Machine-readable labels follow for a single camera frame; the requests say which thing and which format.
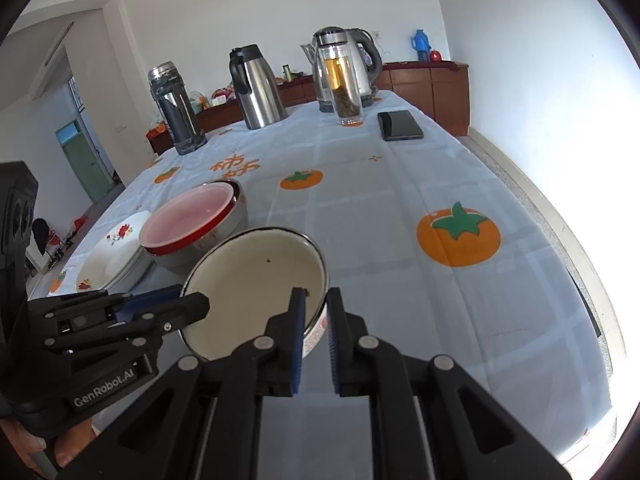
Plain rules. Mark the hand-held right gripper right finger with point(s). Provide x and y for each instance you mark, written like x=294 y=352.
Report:
x=332 y=337

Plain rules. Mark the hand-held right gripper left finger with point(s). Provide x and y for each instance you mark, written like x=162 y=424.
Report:
x=298 y=332

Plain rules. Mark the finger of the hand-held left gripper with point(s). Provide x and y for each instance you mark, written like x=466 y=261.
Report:
x=185 y=307
x=150 y=302

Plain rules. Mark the white enamel bowl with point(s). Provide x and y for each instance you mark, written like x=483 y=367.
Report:
x=250 y=285

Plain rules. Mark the red pink plastic bowl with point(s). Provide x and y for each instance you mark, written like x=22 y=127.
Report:
x=185 y=215

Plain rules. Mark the stainless steel bowl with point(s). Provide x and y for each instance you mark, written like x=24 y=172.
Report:
x=229 y=225

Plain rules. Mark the person's left hand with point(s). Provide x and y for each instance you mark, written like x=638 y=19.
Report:
x=72 y=442

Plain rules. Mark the white plate with red flowers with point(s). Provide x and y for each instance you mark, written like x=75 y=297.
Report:
x=107 y=255

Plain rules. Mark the red floor item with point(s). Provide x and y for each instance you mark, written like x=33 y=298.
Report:
x=80 y=222

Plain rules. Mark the black chair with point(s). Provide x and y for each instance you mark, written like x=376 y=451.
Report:
x=39 y=235

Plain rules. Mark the green door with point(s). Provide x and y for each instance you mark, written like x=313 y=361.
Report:
x=82 y=160

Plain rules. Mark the persimmon print tablecloth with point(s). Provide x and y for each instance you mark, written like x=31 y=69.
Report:
x=400 y=185

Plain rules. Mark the orange patterned cloth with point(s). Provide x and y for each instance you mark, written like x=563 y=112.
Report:
x=157 y=130

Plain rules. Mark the dark grey thermos flask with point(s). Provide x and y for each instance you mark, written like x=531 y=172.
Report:
x=177 y=110

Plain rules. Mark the black smartphone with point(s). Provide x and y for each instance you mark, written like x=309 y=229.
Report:
x=400 y=125

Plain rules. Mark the glass tea bottle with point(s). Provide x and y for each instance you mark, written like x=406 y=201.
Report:
x=340 y=85

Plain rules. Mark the green cup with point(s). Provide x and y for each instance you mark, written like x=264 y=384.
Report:
x=287 y=74

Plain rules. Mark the steel electric kettle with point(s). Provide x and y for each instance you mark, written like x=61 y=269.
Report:
x=364 y=77

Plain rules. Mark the brown wooden sideboard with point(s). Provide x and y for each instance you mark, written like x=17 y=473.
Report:
x=415 y=85

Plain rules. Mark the blue thermos jug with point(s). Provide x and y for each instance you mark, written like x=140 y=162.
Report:
x=421 y=45

